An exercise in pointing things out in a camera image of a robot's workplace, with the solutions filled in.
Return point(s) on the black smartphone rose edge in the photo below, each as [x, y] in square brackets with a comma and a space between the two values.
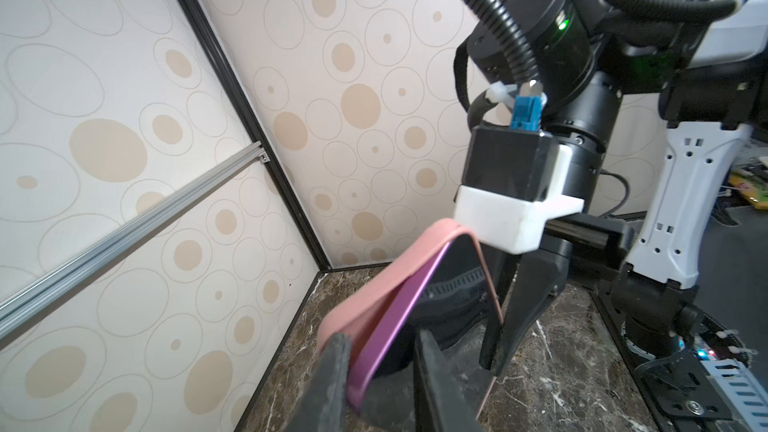
[356, 315]

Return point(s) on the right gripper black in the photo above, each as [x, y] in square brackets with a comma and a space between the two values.
[586, 250]

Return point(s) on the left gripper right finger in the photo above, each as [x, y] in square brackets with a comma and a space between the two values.
[438, 402]

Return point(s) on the white slotted cable duct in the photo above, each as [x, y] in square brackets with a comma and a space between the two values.
[743, 393]

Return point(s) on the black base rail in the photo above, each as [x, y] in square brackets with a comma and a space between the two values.
[677, 389]

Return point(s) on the diagonal aluminium rail left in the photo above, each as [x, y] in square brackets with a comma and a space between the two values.
[23, 310]

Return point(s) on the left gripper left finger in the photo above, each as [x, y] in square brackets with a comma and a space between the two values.
[323, 406]

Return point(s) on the black frame post left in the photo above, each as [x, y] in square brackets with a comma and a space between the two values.
[235, 93]

